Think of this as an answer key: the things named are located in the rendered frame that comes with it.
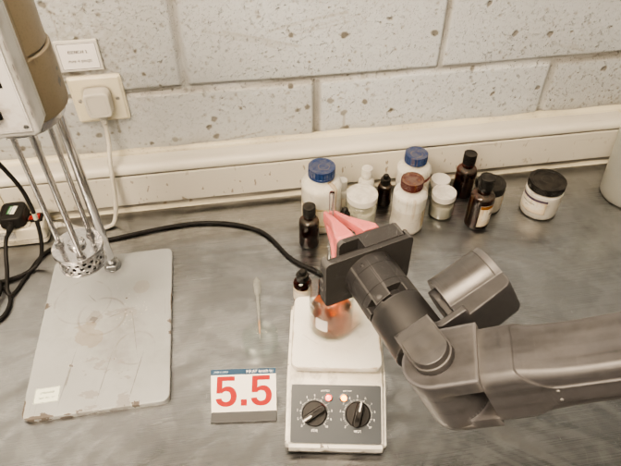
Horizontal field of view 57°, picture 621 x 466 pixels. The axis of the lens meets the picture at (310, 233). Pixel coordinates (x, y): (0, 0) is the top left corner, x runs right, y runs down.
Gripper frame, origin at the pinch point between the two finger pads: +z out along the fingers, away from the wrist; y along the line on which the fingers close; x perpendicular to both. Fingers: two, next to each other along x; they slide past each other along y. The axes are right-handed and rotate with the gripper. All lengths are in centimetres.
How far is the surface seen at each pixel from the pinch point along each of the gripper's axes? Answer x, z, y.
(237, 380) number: 25.0, 0.0, 13.9
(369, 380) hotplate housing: 21.5, -9.6, -1.4
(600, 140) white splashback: 22, 19, -70
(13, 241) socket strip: 27, 44, 40
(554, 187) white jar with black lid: 21, 11, -51
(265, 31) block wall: -3.6, 40.9, -8.4
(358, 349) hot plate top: 19.4, -6.0, -1.6
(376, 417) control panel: 23.6, -13.6, -0.4
